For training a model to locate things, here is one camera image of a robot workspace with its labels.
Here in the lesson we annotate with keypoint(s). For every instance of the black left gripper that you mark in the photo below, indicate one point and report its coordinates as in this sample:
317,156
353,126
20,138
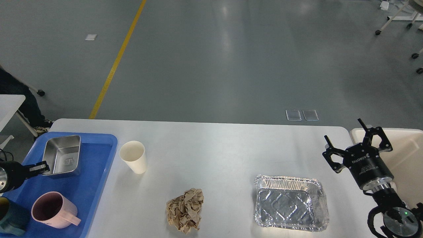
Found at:
13,174

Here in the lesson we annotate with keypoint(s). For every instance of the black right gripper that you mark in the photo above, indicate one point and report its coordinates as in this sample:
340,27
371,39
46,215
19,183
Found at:
368,167

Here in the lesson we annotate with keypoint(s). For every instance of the stainless steel rectangular container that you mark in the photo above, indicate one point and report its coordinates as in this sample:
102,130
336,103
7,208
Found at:
62,156

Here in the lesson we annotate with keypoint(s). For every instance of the pink ribbed mug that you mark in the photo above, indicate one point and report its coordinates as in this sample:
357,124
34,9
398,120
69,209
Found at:
55,210

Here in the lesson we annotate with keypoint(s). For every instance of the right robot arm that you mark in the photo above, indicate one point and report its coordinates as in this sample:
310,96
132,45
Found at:
391,218

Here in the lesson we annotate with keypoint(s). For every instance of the beige plastic bin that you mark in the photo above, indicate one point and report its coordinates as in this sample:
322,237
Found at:
405,164

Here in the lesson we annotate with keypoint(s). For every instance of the teal mug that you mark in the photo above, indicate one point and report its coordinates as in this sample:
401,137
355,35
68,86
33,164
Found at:
13,218

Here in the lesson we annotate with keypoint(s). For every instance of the blue plastic tray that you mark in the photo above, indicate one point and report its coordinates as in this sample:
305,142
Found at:
84,189

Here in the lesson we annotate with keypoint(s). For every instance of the right floor plate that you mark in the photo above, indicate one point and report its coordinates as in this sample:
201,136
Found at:
310,115

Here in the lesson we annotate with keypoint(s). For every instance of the floor plate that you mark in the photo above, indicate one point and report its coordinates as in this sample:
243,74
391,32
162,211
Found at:
293,115
310,115

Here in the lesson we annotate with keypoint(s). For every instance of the rolling rack leg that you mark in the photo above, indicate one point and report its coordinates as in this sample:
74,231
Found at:
38,91

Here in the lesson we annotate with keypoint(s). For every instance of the aluminium foil tray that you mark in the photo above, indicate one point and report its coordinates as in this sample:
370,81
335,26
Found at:
291,203

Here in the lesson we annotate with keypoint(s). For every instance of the left floor plate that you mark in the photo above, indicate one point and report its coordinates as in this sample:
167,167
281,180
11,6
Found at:
293,115

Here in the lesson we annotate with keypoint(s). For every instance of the white paper cup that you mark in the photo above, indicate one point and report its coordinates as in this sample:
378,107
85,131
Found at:
134,155

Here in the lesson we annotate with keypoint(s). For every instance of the crumpled brown paper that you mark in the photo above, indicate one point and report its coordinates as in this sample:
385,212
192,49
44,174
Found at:
184,211

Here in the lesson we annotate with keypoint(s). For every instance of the white cart frame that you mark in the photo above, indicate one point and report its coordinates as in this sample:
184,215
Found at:
417,10

